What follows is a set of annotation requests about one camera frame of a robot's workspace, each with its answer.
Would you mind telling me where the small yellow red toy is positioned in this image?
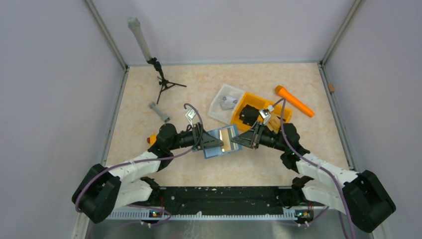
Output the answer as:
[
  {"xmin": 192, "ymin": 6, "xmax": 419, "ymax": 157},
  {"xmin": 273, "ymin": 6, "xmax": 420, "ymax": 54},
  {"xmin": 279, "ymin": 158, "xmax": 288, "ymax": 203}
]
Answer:
[{"xmin": 147, "ymin": 134, "xmax": 157, "ymax": 146}]

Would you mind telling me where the orange plastic cone handle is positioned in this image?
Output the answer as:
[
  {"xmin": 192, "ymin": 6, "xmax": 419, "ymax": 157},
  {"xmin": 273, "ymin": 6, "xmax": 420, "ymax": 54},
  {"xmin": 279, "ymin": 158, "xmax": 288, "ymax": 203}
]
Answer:
[{"xmin": 275, "ymin": 85, "xmax": 315, "ymax": 118}]

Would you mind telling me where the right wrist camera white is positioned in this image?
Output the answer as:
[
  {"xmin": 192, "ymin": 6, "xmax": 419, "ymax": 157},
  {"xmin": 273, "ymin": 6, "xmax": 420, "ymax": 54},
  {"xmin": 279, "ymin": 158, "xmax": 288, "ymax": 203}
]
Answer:
[{"xmin": 258, "ymin": 105, "xmax": 274, "ymax": 125}]

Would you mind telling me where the small brown wall knob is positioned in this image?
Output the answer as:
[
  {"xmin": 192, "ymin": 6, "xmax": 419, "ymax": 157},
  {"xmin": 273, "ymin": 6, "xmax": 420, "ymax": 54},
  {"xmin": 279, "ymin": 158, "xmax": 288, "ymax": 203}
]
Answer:
[{"xmin": 327, "ymin": 83, "xmax": 335, "ymax": 94}]

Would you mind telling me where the purple cable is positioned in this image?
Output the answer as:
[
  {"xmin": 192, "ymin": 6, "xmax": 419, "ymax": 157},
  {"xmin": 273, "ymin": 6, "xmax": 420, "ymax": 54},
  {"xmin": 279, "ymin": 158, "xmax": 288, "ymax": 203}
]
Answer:
[
  {"xmin": 273, "ymin": 98, "xmax": 357, "ymax": 239},
  {"xmin": 75, "ymin": 103, "xmax": 205, "ymax": 227}
]

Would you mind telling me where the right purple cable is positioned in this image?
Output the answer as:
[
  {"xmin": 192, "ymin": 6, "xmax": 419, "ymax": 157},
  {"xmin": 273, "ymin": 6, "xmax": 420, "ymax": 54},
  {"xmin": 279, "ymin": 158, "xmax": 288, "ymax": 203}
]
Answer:
[{"xmin": 273, "ymin": 98, "xmax": 357, "ymax": 239}]

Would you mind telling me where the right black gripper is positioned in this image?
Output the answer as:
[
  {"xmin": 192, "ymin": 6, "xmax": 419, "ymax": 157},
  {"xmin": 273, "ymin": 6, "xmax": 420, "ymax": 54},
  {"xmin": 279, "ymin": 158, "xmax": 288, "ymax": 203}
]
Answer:
[{"xmin": 232, "ymin": 120, "xmax": 288, "ymax": 152}]

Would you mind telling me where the black block in bin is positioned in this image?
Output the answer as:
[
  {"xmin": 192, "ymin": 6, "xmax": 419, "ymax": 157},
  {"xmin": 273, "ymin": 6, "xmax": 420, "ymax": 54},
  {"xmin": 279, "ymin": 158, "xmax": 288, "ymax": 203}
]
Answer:
[{"xmin": 239, "ymin": 105, "xmax": 260, "ymax": 126}]

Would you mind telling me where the white plastic tray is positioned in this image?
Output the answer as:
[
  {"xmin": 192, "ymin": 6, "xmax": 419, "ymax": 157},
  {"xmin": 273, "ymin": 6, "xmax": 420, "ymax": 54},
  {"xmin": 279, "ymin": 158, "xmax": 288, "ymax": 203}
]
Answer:
[{"xmin": 208, "ymin": 84, "xmax": 246, "ymax": 124}]

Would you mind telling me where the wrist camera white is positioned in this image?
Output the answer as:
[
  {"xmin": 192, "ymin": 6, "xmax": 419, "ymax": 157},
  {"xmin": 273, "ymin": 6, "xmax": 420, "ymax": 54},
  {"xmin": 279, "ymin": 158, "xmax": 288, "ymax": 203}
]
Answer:
[
  {"xmin": 258, "ymin": 105, "xmax": 274, "ymax": 125},
  {"xmin": 185, "ymin": 109, "xmax": 197, "ymax": 126}
]

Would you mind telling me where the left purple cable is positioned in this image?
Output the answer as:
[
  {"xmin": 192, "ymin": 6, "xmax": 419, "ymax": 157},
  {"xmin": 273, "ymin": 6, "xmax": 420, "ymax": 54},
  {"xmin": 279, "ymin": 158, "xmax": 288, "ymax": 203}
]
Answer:
[{"xmin": 75, "ymin": 103, "xmax": 205, "ymax": 227}]

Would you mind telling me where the black mini tripod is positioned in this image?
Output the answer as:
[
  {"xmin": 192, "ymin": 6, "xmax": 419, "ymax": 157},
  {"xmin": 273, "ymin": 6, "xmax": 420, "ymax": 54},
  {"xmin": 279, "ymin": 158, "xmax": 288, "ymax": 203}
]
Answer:
[{"xmin": 146, "ymin": 57, "xmax": 187, "ymax": 104}]

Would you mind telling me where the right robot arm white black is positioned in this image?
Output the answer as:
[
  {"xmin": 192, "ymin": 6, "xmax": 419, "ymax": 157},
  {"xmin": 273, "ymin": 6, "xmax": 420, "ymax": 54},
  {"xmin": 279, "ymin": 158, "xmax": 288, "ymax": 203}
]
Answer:
[{"xmin": 231, "ymin": 121, "xmax": 397, "ymax": 233}]

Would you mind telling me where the blue card holder wallet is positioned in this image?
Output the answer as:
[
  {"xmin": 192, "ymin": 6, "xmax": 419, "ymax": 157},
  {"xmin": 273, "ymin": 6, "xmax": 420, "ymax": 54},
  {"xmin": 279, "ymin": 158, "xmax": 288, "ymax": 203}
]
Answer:
[{"xmin": 203, "ymin": 124, "xmax": 242, "ymax": 159}]

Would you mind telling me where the grey dumbbell-shaped part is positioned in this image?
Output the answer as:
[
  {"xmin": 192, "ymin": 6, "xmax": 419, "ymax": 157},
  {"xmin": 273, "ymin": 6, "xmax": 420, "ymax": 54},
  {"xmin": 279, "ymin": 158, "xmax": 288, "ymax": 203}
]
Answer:
[{"xmin": 148, "ymin": 102, "xmax": 170, "ymax": 123}]

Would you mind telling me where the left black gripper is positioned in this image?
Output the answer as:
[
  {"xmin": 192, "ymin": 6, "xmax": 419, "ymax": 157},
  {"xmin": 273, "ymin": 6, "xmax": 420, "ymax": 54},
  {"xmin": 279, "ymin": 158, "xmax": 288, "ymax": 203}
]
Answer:
[{"xmin": 169, "ymin": 122, "xmax": 223, "ymax": 150}]

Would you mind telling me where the yellow two-compartment bin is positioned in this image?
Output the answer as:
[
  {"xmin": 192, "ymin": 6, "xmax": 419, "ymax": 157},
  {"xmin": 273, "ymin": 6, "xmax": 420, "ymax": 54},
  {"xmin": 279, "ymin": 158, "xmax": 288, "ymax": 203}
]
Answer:
[{"xmin": 229, "ymin": 92, "xmax": 274, "ymax": 131}]

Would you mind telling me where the gold credit card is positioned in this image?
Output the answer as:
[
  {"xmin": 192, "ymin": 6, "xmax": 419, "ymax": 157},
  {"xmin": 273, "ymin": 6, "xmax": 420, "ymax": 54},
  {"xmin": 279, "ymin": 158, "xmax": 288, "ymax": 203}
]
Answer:
[{"xmin": 219, "ymin": 127, "xmax": 237, "ymax": 153}]

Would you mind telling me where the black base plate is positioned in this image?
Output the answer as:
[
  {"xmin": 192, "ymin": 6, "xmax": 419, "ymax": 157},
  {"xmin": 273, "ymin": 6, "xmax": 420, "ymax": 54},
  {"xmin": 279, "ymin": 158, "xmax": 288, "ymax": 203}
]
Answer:
[{"xmin": 135, "ymin": 186, "xmax": 310, "ymax": 216}]

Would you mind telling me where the silver foil packet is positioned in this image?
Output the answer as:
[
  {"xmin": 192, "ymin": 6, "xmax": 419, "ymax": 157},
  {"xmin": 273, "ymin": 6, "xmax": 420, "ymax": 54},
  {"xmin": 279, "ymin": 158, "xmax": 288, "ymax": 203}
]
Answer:
[{"xmin": 219, "ymin": 95, "xmax": 238, "ymax": 111}]

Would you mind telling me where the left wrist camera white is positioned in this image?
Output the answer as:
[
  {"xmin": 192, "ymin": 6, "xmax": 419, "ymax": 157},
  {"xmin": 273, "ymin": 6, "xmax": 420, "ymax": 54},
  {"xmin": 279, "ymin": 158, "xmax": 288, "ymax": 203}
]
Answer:
[{"xmin": 185, "ymin": 109, "xmax": 197, "ymax": 126}]

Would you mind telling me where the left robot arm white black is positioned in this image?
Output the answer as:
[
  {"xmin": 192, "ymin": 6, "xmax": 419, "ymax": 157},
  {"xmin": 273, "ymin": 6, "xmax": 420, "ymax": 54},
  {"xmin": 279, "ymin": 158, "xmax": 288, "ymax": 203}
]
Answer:
[{"xmin": 72, "ymin": 122, "xmax": 223, "ymax": 223}]

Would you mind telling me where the grey tube on tripod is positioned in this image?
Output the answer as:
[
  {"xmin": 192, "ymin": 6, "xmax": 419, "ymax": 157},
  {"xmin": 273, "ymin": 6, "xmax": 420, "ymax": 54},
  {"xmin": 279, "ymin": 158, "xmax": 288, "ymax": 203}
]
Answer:
[{"xmin": 127, "ymin": 16, "xmax": 152, "ymax": 63}]

